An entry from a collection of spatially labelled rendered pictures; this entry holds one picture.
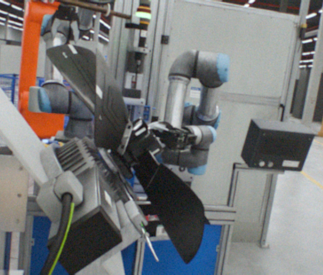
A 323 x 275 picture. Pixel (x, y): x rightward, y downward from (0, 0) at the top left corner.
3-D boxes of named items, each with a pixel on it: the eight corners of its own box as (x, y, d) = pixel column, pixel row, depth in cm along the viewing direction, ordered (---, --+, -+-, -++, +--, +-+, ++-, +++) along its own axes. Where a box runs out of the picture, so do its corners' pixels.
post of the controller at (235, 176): (228, 207, 167) (235, 164, 164) (226, 204, 170) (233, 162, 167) (235, 207, 168) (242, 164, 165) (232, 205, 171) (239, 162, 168)
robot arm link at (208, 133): (216, 148, 152) (219, 126, 151) (200, 149, 144) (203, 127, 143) (200, 143, 158) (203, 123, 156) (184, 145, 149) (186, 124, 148)
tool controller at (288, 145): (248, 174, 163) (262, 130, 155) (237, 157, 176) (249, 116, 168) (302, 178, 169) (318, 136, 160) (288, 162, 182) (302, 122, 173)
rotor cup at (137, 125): (106, 153, 99) (148, 125, 99) (95, 130, 111) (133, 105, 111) (134, 189, 107) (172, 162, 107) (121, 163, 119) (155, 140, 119)
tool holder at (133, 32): (133, 50, 107) (137, 14, 106) (117, 48, 112) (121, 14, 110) (155, 54, 114) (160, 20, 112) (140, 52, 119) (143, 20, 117)
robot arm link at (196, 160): (178, 168, 157) (182, 142, 155) (205, 172, 156) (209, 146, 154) (177, 172, 150) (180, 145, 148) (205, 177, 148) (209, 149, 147)
